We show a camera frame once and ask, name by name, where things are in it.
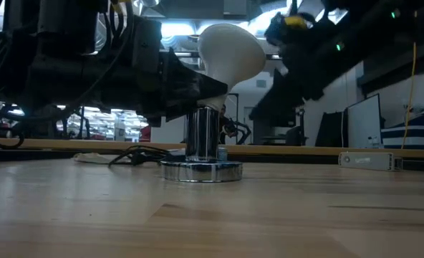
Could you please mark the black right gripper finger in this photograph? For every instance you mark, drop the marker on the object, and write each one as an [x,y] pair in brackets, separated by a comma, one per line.
[280,104]

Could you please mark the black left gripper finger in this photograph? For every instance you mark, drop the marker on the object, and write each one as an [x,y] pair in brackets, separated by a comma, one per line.
[187,89]

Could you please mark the chrome lamp socket base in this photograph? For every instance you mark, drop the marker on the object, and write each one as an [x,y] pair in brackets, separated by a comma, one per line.
[201,132]

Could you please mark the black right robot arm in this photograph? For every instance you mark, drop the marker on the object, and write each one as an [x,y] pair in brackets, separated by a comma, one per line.
[376,36]

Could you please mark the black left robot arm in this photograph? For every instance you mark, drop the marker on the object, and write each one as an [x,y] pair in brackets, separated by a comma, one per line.
[22,43]

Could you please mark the person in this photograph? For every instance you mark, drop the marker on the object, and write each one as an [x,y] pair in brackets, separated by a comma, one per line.
[226,127]

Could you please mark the red background bin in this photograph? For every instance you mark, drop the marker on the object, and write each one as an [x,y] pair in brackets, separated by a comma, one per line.
[145,134]

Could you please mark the white board panel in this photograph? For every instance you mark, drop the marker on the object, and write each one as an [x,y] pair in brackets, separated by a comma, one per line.
[364,122]

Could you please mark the small white bottle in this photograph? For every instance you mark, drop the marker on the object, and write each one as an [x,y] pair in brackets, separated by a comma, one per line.
[376,143]
[370,142]

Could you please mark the brown paper notebook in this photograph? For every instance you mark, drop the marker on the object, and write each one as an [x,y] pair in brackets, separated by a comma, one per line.
[90,157]

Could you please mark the light wooden desk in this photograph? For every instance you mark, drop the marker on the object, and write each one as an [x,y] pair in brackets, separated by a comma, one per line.
[54,144]

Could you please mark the blue white striped box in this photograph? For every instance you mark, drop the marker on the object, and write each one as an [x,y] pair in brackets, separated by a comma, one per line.
[412,132]

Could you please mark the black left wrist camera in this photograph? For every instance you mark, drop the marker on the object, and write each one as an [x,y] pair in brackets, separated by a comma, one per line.
[68,25]

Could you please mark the black aluminium table frame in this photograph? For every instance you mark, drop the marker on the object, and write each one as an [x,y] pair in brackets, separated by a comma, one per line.
[18,154]

